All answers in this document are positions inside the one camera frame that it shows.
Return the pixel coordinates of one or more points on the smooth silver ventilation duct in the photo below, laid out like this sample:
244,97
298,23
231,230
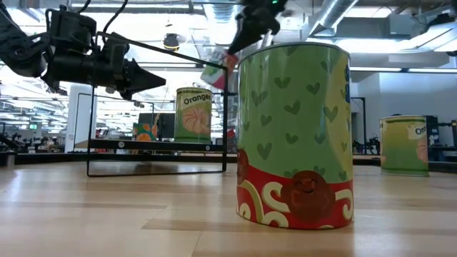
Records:
333,14

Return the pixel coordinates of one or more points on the ceiling light strip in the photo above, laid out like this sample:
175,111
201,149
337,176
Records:
403,69

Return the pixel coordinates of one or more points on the black aluminium table frame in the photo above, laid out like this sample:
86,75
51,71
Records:
43,158

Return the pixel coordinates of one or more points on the white red Mixed Fruit can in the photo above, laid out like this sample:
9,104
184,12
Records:
214,76

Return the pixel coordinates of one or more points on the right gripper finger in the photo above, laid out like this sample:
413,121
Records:
248,34

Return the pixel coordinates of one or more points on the green hearts red can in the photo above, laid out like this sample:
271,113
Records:
292,135

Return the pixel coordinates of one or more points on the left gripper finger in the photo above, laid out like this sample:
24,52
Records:
137,75
134,92

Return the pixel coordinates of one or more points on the teal can with orange slices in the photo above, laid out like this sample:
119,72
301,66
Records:
144,132

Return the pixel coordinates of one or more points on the white pillar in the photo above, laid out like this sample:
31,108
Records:
80,118

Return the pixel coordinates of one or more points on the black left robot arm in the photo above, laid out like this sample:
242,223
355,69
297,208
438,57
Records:
21,53

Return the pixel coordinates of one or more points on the green Oranges can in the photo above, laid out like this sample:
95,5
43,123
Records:
193,118
403,146

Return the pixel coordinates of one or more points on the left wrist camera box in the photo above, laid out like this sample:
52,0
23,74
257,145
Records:
71,28

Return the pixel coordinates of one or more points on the ribbed silver ventilation duct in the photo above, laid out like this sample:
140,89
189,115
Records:
221,12

